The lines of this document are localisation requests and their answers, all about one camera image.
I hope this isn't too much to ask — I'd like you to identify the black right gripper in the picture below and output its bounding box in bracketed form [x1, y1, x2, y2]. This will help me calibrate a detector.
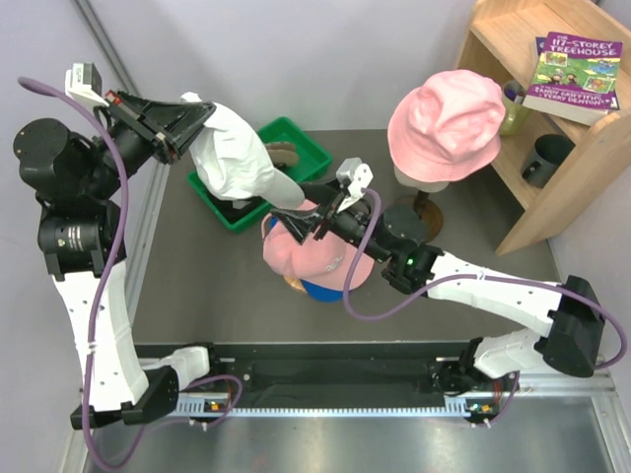
[272, 175, 392, 265]

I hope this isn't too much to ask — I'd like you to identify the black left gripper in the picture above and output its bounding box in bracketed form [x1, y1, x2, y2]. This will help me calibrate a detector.
[82, 88, 215, 200]

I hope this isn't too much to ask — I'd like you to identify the pink baseball cap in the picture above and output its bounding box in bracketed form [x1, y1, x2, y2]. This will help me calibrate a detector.
[261, 213, 357, 292]

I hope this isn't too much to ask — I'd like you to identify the beige cap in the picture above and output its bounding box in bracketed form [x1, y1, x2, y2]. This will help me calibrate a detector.
[265, 142, 300, 168]

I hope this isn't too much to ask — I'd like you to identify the white baseball cap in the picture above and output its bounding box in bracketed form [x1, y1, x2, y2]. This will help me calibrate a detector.
[189, 103, 305, 209]

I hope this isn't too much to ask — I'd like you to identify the blue baseball cap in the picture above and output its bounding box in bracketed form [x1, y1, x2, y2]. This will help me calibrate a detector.
[301, 280, 343, 303]

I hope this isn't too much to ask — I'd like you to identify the pink bucket hat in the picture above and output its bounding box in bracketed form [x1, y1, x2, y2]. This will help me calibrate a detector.
[386, 69, 506, 183]

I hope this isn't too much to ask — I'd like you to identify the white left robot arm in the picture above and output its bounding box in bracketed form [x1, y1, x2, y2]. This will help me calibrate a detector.
[13, 91, 224, 430]

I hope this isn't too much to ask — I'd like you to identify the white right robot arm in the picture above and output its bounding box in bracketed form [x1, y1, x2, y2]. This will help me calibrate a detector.
[260, 184, 608, 390]

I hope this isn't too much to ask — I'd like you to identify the green plastic tray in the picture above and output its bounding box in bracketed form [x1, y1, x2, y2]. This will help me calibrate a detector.
[187, 116, 332, 234]

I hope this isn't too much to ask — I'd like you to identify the light wooden hat stand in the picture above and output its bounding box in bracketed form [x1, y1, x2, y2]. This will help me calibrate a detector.
[284, 276, 307, 294]

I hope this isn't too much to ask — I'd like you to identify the black cap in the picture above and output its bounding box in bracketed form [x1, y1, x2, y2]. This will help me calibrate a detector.
[209, 194, 263, 224]

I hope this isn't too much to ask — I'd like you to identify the light green cup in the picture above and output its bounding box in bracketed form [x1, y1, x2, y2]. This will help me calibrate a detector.
[499, 80, 529, 136]

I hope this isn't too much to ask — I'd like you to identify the wooden shelf unit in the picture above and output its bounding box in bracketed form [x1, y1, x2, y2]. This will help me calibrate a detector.
[456, 0, 631, 255]

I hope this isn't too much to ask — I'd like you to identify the dark green mug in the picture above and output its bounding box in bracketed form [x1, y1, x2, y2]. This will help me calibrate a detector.
[522, 134, 575, 188]

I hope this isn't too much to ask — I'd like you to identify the purple treehouse book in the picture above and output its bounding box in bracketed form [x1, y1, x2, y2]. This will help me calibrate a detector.
[524, 32, 623, 126]

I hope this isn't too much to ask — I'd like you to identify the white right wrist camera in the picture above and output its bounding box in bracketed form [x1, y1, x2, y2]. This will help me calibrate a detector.
[335, 157, 374, 213]

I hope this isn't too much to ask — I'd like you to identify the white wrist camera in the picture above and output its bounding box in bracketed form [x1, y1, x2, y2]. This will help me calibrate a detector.
[64, 62, 108, 110]
[335, 157, 374, 213]

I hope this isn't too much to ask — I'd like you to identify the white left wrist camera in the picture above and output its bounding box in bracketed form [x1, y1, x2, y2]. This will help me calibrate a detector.
[64, 62, 108, 110]

